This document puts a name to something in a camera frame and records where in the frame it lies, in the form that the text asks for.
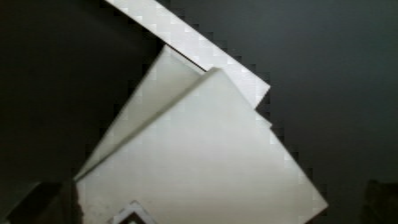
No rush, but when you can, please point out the white cabinet top box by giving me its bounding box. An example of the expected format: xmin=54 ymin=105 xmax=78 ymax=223
xmin=76 ymin=49 xmax=326 ymax=224

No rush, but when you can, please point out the white cabinet body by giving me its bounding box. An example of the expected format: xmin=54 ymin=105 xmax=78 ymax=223
xmin=104 ymin=0 xmax=269 ymax=107

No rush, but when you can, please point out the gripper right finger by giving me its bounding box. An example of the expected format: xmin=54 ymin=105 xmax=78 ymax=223
xmin=360 ymin=180 xmax=398 ymax=224

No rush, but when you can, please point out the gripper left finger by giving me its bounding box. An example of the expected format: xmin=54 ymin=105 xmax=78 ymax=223
xmin=5 ymin=181 xmax=74 ymax=224

